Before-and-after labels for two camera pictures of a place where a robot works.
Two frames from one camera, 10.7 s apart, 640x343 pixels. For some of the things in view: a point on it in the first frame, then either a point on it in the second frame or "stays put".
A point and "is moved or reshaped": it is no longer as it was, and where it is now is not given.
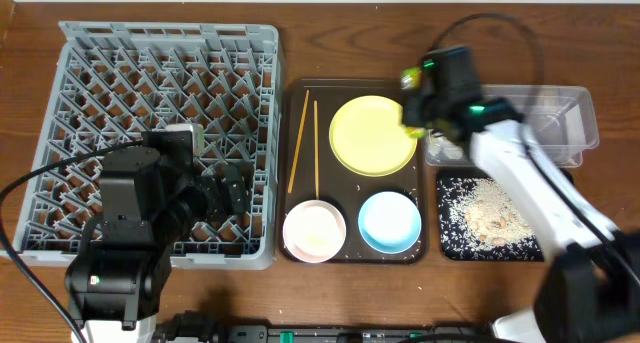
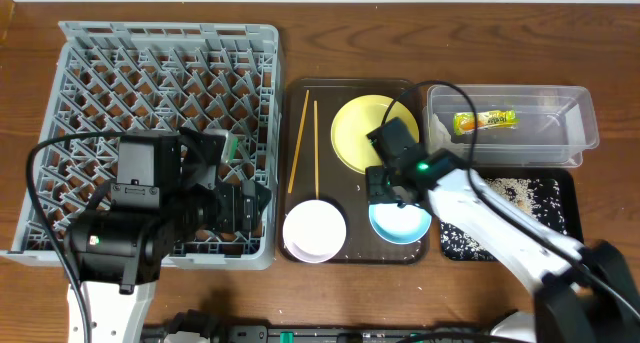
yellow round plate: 367,137 stays put
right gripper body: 422,112 to 379,186
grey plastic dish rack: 107,83 stays put
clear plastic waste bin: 562,116 stays put
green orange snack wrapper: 410,79 is moved or reshaped
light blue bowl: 389,222 is moved or reshaped
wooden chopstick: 299,135 stays put
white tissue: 437,142 stays put
